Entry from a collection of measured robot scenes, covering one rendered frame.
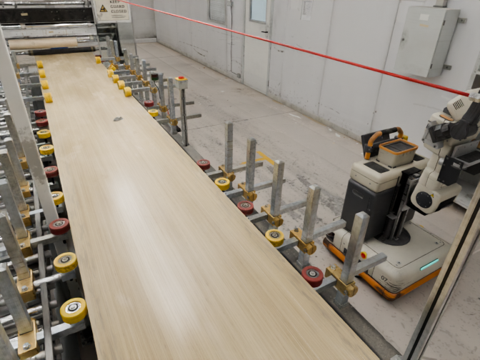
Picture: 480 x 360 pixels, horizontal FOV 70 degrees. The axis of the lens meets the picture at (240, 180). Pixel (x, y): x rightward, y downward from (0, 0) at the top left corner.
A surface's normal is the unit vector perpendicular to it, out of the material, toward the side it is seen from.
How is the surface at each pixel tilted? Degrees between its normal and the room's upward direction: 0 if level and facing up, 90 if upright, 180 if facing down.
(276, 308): 0
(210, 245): 0
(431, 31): 90
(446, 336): 0
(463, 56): 90
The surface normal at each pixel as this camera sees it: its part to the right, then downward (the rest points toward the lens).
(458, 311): 0.02, -0.86
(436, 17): -0.87, 0.23
